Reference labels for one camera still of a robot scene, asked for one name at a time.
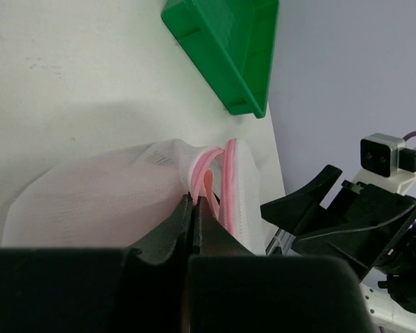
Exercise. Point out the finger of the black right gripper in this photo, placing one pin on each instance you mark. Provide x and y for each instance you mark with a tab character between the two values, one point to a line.
292	213

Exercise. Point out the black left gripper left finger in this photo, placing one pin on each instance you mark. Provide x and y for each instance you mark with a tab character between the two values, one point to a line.
136	288

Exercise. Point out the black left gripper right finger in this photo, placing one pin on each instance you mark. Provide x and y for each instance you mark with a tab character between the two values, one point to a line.
230	290

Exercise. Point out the pink bra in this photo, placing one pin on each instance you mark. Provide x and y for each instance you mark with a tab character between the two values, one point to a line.
207	191

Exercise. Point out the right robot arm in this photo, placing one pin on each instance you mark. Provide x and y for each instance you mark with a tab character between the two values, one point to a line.
398	308

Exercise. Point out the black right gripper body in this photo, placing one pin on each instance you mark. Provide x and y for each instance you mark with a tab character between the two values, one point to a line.
377	231

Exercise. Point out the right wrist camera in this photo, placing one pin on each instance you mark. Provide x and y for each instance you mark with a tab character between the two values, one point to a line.
388	162

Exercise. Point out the green plastic tray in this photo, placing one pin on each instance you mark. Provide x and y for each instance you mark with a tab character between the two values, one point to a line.
231	43

